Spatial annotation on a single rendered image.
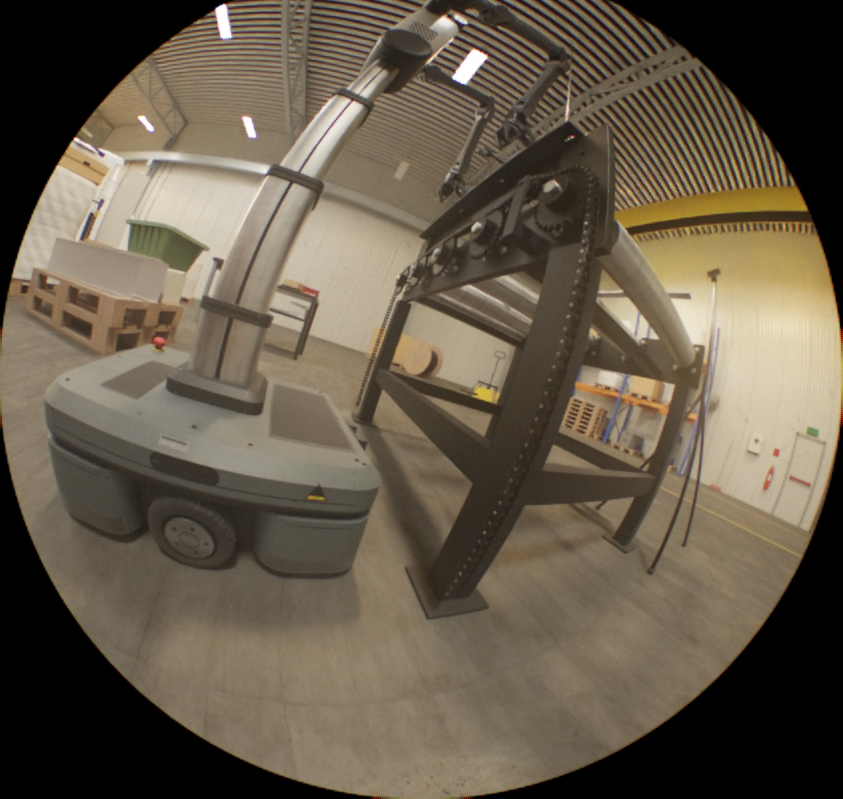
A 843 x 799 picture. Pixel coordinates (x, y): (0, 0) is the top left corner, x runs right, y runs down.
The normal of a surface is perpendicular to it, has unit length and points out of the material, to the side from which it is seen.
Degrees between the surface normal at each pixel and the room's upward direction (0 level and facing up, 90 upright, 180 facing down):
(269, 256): 90
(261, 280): 90
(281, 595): 0
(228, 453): 45
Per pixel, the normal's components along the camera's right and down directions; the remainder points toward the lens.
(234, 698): 0.33, -0.94
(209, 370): 0.48, 0.22
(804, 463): -0.89, -0.29
